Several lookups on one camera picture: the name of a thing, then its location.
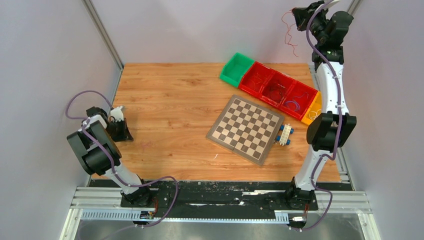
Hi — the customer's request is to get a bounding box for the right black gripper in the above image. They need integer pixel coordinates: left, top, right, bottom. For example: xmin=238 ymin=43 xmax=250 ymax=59
xmin=292 ymin=0 xmax=330 ymax=45

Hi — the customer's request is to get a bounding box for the orange wire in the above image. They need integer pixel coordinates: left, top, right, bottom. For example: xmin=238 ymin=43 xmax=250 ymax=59
xmin=248 ymin=71 xmax=271 ymax=90
xmin=281 ymin=10 xmax=299 ymax=58

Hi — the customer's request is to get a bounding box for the blue wire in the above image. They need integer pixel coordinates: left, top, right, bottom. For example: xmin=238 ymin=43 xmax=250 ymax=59
xmin=284 ymin=92 xmax=309 ymax=113

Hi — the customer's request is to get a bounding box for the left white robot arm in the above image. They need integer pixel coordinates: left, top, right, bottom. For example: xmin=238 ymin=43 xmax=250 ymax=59
xmin=66 ymin=106 xmax=153 ymax=207

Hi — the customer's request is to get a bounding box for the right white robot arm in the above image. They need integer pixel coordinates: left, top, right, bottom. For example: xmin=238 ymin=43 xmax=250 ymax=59
xmin=284 ymin=0 xmax=357 ymax=210

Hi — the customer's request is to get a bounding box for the red bin middle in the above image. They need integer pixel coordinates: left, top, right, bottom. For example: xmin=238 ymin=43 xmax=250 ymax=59
xmin=259 ymin=71 xmax=295 ymax=109

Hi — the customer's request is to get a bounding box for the red bin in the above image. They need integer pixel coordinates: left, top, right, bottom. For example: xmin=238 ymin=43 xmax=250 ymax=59
xmin=259 ymin=71 xmax=295 ymax=109
xmin=279 ymin=81 xmax=318 ymax=121
xmin=238 ymin=61 xmax=276 ymax=98

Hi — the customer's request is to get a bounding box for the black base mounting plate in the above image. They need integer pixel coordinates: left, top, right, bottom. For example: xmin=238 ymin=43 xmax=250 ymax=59
xmin=119 ymin=179 xmax=354 ymax=221

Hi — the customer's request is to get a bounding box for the green plastic bin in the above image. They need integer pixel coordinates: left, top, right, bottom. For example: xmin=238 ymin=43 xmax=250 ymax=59
xmin=219 ymin=52 xmax=255 ymax=88

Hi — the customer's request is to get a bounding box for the yellow plastic bin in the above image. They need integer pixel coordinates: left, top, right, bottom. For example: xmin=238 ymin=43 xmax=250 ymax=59
xmin=300 ymin=91 xmax=322 ymax=126

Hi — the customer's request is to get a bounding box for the wooden chessboard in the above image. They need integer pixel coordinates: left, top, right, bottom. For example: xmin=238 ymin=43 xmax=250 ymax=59
xmin=206 ymin=94 xmax=285 ymax=166

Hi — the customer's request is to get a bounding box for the white blue toy block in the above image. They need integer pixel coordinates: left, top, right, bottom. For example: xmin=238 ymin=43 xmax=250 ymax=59
xmin=275 ymin=124 xmax=294 ymax=146

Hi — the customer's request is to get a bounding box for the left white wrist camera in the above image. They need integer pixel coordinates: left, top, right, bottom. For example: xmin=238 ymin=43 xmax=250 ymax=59
xmin=108 ymin=105 xmax=125 ymax=123

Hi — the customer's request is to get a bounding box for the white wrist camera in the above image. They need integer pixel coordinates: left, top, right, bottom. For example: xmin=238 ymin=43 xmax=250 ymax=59
xmin=327 ymin=0 xmax=341 ymax=6
xmin=108 ymin=105 xmax=125 ymax=123

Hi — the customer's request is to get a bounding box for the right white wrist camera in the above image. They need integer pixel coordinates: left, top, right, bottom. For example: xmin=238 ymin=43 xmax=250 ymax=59
xmin=327 ymin=0 xmax=341 ymax=6

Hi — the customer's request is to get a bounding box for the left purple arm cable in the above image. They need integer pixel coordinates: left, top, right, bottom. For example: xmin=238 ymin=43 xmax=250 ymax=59
xmin=64 ymin=90 xmax=180 ymax=229

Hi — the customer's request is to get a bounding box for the aluminium frame rail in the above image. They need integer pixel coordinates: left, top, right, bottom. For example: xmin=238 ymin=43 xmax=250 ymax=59
xmin=60 ymin=187 xmax=380 ymax=240

